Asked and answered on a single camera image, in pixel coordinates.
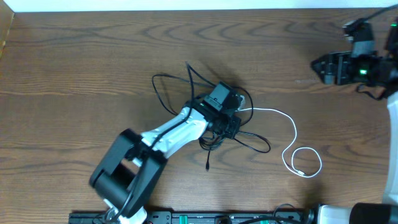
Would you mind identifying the black usb cable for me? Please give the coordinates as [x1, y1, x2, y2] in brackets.
[151, 73, 272, 172]

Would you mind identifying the white usb cable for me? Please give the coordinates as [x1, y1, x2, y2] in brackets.
[235, 107, 323, 179]

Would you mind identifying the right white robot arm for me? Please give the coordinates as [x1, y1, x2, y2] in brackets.
[310, 18, 397, 223]

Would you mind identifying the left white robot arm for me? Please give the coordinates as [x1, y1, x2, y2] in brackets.
[89, 82, 245, 223]

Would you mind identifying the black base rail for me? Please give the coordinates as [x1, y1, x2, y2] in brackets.
[68, 203, 318, 224]

